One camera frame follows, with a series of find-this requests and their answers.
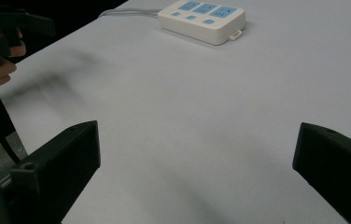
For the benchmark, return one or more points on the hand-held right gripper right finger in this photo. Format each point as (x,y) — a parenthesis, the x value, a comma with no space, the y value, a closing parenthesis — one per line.
(335,165)

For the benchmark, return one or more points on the white power strip blue sockets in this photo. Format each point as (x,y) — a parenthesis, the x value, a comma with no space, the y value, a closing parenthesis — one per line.
(204,23)

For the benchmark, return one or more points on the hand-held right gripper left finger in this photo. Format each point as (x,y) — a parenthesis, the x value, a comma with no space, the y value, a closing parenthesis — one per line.
(61,161)

